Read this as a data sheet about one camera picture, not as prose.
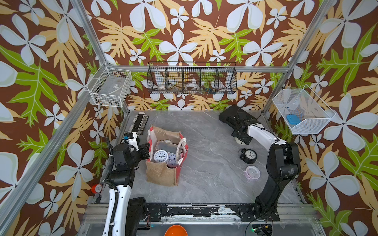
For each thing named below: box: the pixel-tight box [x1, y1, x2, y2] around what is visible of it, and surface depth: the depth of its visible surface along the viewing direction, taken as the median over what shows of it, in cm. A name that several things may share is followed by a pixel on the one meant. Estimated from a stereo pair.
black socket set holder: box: [126, 112, 150, 137], surface depth 113 cm
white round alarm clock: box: [153, 149, 169, 163], surface depth 82 cm
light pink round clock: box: [244, 165, 261, 181], surface depth 88 cm
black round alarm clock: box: [237, 147, 258, 165], surface depth 95 cm
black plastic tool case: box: [219, 104, 257, 123], surface depth 117 cm
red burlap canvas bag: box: [145, 125, 189, 187], surface depth 77 cm
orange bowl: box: [164, 224, 189, 236], surface depth 67 cm
